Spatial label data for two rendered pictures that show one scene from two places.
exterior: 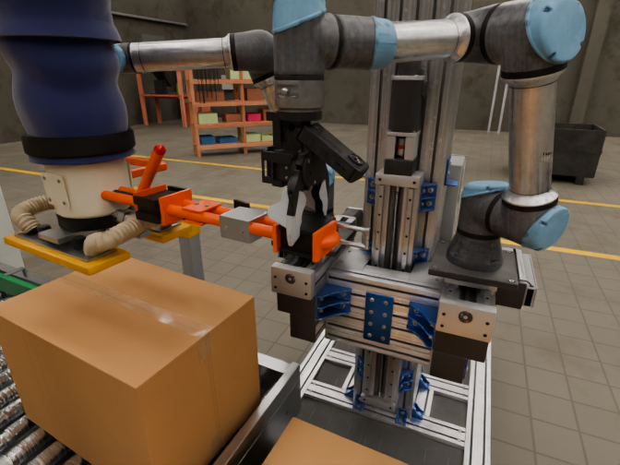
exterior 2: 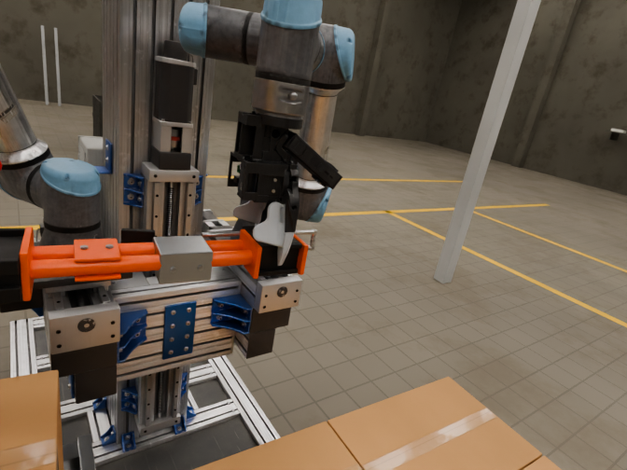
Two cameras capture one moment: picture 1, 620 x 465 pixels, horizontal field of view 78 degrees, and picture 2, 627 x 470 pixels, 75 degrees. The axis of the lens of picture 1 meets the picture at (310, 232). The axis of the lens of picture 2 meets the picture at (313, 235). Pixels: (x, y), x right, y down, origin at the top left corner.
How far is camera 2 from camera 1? 0.57 m
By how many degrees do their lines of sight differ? 57
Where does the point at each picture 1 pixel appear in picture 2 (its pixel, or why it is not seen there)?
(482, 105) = (30, 70)
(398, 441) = (188, 449)
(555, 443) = (271, 373)
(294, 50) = (308, 53)
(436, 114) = (198, 104)
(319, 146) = (311, 155)
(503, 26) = not seen: hidden behind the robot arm
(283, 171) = (270, 184)
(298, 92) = (303, 99)
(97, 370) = not seen: outside the picture
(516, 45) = (326, 62)
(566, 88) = not seen: hidden behind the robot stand
